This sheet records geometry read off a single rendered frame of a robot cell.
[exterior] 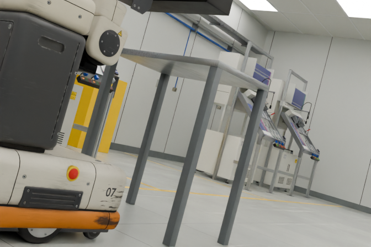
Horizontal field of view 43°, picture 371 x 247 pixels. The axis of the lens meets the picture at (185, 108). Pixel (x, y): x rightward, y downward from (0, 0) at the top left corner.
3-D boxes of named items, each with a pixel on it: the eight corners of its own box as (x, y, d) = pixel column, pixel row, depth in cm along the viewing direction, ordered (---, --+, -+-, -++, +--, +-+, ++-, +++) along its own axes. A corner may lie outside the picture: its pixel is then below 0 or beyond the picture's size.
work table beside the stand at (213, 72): (169, 246, 194) (219, 60, 198) (68, 197, 238) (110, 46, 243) (227, 245, 228) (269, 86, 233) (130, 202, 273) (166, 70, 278)
